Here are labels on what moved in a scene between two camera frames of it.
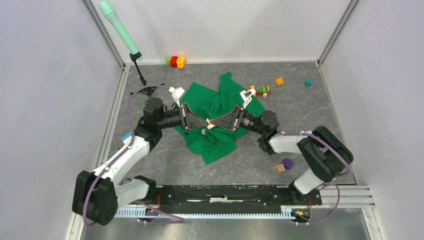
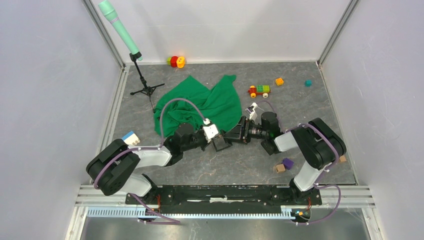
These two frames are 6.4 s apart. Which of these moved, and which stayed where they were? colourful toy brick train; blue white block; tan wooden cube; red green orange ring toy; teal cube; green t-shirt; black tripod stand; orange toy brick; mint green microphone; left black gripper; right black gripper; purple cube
Moved: left black gripper; right black gripper; green t-shirt
Stayed: tan wooden cube; purple cube; blue white block; orange toy brick; black tripod stand; teal cube; red green orange ring toy; mint green microphone; colourful toy brick train
